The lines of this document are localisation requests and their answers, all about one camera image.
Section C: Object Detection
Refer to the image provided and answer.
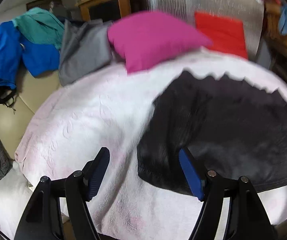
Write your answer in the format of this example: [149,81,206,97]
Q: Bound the silver foil headboard panel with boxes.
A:
[146,0,264,60]

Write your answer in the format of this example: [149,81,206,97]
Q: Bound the blue cloth on basket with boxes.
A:
[278,4,287,36]

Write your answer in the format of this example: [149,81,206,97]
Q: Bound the black garment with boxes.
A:
[137,71,287,194]

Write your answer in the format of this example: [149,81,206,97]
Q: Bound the blue jacket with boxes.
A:
[0,21,60,107]

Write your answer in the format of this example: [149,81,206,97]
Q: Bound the pink cushion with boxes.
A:
[107,11,212,74]

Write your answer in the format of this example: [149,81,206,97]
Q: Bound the red cushion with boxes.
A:
[194,12,248,59]

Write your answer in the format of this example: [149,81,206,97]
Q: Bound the white bed blanket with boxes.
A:
[0,50,287,239]

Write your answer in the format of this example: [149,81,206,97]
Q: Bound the teal garment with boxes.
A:
[12,7,64,50]

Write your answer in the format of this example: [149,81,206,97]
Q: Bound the beige sofa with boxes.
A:
[0,68,61,159]

